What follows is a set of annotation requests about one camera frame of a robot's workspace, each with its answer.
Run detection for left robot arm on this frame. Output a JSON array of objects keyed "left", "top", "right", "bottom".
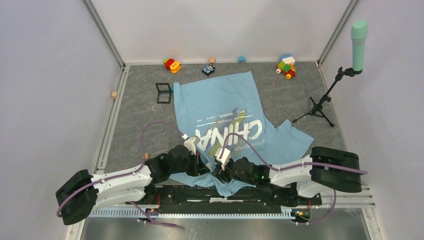
[{"left": 55, "top": 145, "right": 211, "bottom": 226}]

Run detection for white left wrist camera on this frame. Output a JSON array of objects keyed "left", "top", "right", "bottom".
[{"left": 181, "top": 134, "right": 200, "bottom": 155}]

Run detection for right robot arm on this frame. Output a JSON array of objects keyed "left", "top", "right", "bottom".
[{"left": 212, "top": 146, "right": 367, "bottom": 204}]

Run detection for black blue toy car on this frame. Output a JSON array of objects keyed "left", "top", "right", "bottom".
[{"left": 202, "top": 64, "right": 216, "bottom": 76}]

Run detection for black base frame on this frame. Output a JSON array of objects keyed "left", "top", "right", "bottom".
[{"left": 136, "top": 185, "right": 322, "bottom": 219}]

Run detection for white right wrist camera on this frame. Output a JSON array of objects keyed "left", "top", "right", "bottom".
[{"left": 214, "top": 147, "right": 231, "bottom": 170}]

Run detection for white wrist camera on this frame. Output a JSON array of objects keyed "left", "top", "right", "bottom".
[
  {"left": 181, "top": 134, "right": 200, "bottom": 155},
  {"left": 214, "top": 147, "right": 231, "bottom": 170}
]

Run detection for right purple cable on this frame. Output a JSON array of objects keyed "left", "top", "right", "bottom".
[{"left": 221, "top": 132, "right": 369, "bottom": 226}]

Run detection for colourful building block toy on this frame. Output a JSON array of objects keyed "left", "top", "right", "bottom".
[{"left": 275, "top": 54, "right": 296, "bottom": 80}]

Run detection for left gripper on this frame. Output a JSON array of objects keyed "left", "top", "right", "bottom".
[{"left": 169, "top": 150, "right": 210, "bottom": 177}]

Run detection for light blue printed t-shirt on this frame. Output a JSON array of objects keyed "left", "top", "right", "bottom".
[{"left": 168, "top": 71, "right": 316, "bottom": 199}]

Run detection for black microphone tripod stand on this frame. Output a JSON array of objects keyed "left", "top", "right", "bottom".
[{"left": 292, "top": 67, "right": 363, "bottom": 128}]

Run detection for red orange green toy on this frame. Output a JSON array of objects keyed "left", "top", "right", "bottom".
[{"left": 163, "top": 58, "right": 181, "bottom": 74}]

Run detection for mint green microphone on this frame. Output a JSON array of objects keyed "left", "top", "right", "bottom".
[{"left": 350, "top": 19, "right": 369, "bottom": 72}]

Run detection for blue round cap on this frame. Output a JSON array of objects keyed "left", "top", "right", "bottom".
[{"left": 237, "top": 55, "right": 247, "bottom": 64}]

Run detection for black open brooch box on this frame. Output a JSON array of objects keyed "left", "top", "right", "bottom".
[{"left": 155, "top": 82, "right": 173, "bottom": 104}]

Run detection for tan cube on rail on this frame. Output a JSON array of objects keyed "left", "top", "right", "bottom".
[{"left": 110, "top": 91, "right": 118, "bottom": 100}]

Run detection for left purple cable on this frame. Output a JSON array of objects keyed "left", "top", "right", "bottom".
[{"left": 56, "top": 121, "right": 188, "bottom": 219}]

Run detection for purple cable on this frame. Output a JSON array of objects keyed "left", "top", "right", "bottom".
[
  {"left": 221, "top": 132, "right": 369, "bottom": 226},
  {"left": 56, "top": 121, "right": 188, "bottom": 219}
]

